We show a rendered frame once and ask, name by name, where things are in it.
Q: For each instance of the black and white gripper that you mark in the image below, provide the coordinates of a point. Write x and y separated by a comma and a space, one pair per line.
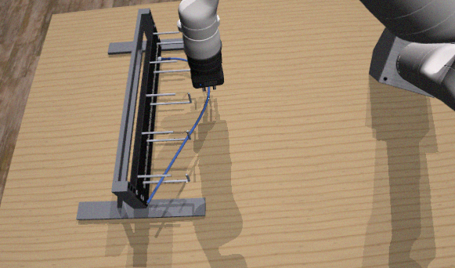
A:
205, 61

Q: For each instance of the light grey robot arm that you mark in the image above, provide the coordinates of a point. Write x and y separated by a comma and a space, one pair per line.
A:
428, 22

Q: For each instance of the black metal rack frame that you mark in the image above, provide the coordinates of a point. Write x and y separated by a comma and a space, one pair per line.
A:
135, 196

